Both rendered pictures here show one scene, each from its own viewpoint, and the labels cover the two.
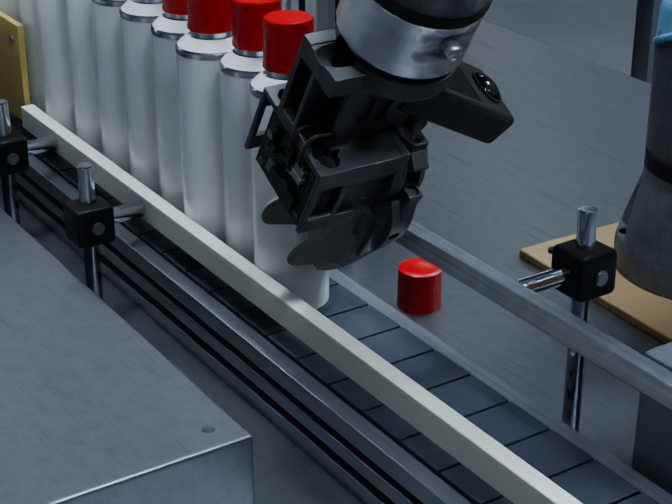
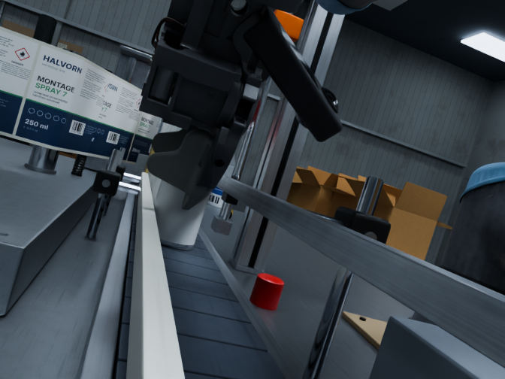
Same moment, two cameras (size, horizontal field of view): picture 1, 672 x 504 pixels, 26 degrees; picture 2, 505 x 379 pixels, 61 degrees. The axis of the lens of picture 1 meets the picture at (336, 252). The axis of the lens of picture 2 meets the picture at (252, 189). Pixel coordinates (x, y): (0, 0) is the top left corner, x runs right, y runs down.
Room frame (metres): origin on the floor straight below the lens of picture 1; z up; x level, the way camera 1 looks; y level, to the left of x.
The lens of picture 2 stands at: (0.50, -0.17, 0.97)
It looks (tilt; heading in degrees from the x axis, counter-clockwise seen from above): 2 degrees down; 17
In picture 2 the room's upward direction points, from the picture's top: 17 degrees clockwise
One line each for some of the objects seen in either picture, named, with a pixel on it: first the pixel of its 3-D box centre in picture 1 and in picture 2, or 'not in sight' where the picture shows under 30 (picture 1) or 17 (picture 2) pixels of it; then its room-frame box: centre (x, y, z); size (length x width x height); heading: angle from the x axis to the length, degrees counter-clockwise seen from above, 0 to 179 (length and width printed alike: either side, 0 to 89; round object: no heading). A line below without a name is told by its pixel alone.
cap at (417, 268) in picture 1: (419, 284); (267, 290); (0.99, -0.06, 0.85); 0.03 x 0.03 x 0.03
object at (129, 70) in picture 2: not in sight; (131, 118); (1.33, 0.41, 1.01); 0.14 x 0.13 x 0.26; 33
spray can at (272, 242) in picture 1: (290, 166); (198, 147); (0.90, 0.03, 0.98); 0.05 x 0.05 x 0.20
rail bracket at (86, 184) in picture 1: (91, 240); (103, 193); (0.98, 0.18, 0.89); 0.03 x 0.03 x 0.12; 33
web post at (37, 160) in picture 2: not in sight; (57, 112); (1.03, 0.34, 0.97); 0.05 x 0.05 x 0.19
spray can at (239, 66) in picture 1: (259, 141); not in sight; (0.94, 0.05, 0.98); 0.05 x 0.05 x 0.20
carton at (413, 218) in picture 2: not in sight; (391, 219); (2.86, -0.19, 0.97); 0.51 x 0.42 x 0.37; 126
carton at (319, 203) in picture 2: not in sight; (325, 198); (3.54, 0.26, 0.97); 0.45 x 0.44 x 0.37; 124
